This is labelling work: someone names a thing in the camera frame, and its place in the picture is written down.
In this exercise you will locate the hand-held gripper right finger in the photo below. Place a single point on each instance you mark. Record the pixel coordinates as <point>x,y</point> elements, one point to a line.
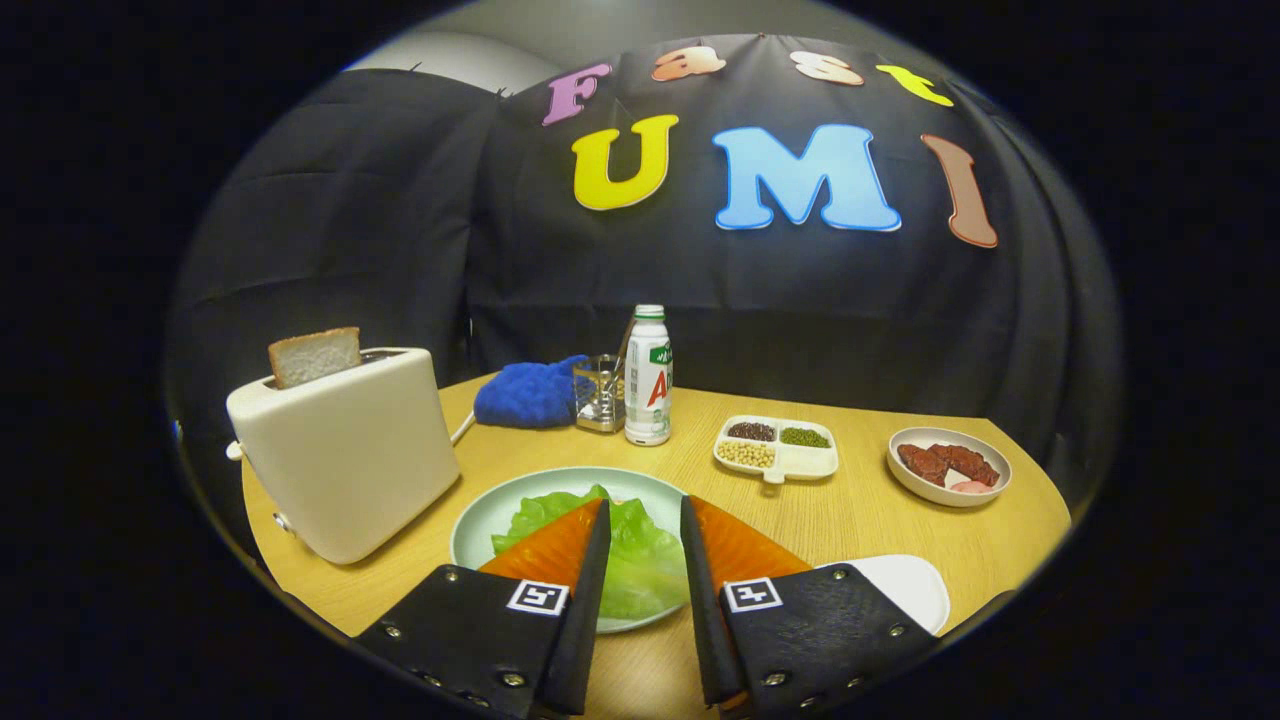
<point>705,620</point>

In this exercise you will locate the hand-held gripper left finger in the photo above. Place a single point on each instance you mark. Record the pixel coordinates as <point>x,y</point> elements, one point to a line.
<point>585,620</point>

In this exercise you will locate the green lettuce leaf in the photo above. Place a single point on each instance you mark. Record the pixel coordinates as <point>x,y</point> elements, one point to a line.
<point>645,560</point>

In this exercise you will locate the toasted bread slice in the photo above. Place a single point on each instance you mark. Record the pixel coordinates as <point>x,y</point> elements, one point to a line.
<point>315,356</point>

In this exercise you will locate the pale green round plate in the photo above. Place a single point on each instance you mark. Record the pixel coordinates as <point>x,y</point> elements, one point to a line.
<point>480,520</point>

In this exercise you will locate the white divided dish with beans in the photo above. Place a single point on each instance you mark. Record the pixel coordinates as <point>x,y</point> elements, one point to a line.
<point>805,462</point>

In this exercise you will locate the white square plate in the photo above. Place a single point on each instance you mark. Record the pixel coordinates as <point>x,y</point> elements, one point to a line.
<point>915,590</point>

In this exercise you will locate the clear utensil holder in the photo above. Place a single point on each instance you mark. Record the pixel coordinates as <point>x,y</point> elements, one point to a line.
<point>598,400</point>

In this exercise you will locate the blue cloth mitt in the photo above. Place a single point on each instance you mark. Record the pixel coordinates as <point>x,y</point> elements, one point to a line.
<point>525,395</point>

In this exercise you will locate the white drink bottle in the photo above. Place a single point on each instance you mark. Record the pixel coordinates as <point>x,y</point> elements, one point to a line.
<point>648,390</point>

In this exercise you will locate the round beige plate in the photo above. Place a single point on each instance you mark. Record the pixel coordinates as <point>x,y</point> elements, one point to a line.
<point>915,492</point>

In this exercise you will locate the dark red meat piece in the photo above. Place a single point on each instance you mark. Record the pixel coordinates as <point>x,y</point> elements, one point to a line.
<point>925,465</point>
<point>970,462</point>

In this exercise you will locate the white toaster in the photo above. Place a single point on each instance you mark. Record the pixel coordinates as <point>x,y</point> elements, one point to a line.
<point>350,470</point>

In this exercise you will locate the small pink ham slice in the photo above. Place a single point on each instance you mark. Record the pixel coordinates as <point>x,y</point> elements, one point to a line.
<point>968,487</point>

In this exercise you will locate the black backdrop cloth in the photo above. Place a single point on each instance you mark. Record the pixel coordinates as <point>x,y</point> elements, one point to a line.
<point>350,220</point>

